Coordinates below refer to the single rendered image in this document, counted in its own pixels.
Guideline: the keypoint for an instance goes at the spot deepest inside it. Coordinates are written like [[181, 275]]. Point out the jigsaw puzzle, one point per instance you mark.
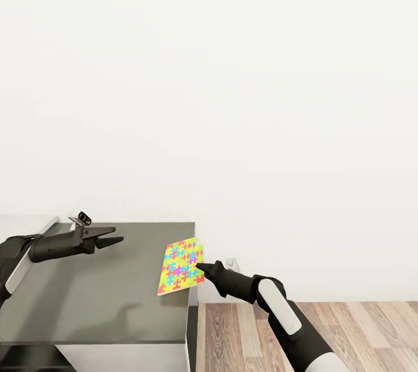
[[179, 269]]

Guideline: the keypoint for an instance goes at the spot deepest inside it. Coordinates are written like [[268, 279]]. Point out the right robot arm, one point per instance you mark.
[[305, 348]]

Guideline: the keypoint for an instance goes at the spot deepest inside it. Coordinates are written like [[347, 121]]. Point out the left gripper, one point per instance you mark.
[[82, 240]]

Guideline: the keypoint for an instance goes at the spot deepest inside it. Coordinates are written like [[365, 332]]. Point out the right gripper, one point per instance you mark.
[[225, 280]]

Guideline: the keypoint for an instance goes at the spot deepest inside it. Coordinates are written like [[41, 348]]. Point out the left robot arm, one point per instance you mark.
[[18, 253]]

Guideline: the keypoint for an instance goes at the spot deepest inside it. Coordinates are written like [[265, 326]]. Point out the desk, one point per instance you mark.
[[99, 312]]

